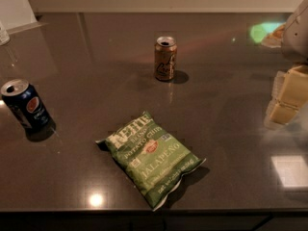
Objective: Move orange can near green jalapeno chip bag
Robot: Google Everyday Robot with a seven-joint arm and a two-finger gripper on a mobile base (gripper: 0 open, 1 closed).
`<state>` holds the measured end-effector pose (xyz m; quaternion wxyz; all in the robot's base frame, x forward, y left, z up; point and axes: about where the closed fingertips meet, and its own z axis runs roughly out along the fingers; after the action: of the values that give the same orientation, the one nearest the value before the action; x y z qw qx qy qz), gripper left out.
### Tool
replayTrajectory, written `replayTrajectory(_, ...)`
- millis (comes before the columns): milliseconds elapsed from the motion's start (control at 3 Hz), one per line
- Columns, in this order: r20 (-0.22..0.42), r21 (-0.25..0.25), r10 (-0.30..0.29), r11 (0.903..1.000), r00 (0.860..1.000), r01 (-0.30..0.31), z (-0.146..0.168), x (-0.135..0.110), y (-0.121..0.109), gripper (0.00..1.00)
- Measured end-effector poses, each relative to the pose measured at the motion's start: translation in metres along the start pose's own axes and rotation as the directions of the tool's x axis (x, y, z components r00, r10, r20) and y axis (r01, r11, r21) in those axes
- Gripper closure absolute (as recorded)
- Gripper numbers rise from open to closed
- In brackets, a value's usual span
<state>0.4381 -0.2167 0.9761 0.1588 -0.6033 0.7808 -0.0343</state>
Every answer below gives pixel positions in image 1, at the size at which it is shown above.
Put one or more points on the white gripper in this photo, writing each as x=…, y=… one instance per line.
x=296, y=38

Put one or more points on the white panel at left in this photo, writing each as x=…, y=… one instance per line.
x=17, y=16

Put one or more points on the blue Pepsi can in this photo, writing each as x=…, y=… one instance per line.
x=24, y=102

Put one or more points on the orange soda can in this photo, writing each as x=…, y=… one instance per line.
x=165, y=58

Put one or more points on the green jalapeno chip bag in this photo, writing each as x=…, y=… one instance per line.
x=153, y=159

